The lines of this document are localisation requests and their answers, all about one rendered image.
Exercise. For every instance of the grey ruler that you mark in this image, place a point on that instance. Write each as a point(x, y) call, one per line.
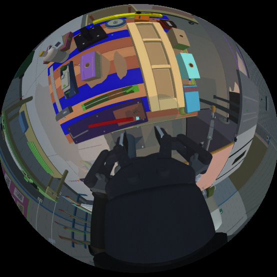
point(55, 90)

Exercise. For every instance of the red and black box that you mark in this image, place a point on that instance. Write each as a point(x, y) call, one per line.
point(167, 23)

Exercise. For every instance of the grey brace rod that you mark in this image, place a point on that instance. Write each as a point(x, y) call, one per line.
point(211, 129)

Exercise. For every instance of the black plate with lever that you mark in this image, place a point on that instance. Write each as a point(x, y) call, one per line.
point(90, 38)

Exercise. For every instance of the purple notice board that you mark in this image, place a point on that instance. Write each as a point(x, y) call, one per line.
point(17, 194)

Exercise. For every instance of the yellow bar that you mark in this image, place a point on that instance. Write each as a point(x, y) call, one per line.
point(121, 16)

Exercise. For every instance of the grey cabinet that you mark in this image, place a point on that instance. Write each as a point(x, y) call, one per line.
point(246, 112)

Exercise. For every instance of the grey small box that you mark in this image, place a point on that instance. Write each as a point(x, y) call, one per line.
point(64, 113)

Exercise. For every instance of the cyan block with hole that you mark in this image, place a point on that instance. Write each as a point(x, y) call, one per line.
point(187, 65)

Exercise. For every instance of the blue timber rack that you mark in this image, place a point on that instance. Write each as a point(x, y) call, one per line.
point(74, 218)

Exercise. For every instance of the olive shelf unit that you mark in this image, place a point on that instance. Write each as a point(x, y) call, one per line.
point(32, 147)

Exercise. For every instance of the dark purple plate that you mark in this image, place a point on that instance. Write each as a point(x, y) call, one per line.
point(97, 121)

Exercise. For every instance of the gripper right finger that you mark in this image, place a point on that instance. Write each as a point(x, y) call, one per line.
point(165, 145)

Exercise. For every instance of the blue-grey round disc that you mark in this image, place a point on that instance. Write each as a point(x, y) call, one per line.
point(115, 23)

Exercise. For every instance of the white bottle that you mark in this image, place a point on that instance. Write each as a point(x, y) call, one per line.
point(56, 55)

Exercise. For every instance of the red lever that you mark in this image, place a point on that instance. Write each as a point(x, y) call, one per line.
point(108, 123)

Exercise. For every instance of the light blue block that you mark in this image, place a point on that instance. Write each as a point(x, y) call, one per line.
point(191, 100)

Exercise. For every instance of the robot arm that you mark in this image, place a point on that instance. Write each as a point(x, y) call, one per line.
point(98, 220)

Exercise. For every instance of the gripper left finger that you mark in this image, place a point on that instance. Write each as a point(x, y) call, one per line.
point(123, 151)

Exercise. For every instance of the salmon flap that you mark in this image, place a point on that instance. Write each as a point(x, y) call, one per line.
point(216, 164)

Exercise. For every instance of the dark blue switch box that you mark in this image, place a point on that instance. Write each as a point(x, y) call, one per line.
point(69, 82)

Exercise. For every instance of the green and brown strip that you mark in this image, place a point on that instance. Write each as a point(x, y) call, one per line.
point(108, 96)

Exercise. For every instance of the purple block with hole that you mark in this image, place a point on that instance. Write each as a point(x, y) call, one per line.
point(88, 67)

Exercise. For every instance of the maroon box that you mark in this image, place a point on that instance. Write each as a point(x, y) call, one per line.
point(67, 41)

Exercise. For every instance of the tan wooden nest rack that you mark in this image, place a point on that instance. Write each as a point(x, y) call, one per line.
point(138, 56)

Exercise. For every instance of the orange box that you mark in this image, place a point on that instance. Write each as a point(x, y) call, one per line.
point(141, 18)

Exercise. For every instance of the brown block with hole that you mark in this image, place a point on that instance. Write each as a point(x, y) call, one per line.
point(178, 36)

